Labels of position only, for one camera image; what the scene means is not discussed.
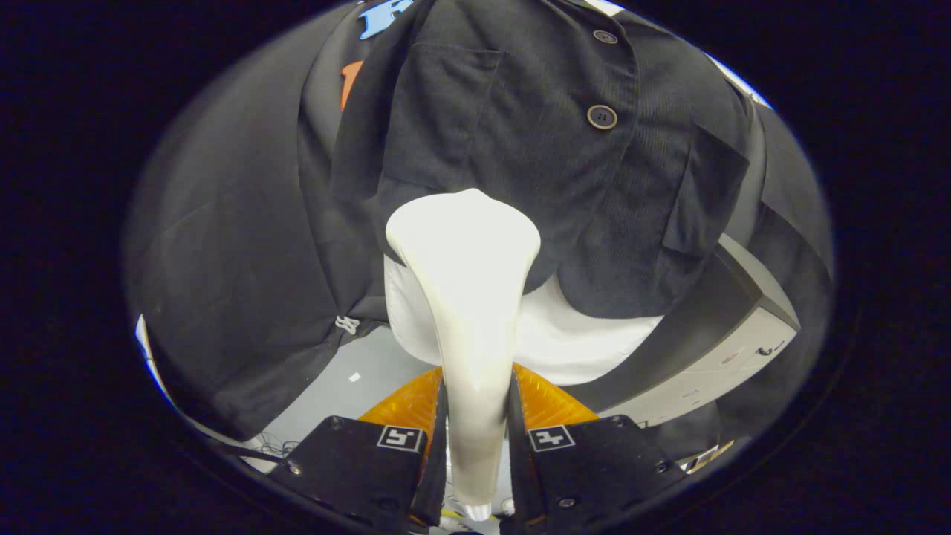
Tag black blazer jacket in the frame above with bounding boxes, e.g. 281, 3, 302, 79
297, 0, 751, 350

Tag thin black floor cables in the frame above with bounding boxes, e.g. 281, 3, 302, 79
253, 431, 302, 460

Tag black backdrop cloth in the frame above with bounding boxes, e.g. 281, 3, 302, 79
123, 4, 833, 447

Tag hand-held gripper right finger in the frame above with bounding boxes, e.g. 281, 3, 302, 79
508, 363, 689, 533

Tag white garment steamer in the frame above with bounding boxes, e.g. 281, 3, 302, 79
385, 188, 542, 522

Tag white shirt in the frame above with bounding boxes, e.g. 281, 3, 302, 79
383, 253, 666, 387

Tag grey cabinet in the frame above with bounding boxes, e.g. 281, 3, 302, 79
565, 234, 802, 429

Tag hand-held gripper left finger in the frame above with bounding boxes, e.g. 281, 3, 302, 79
285, 366, 449, 533

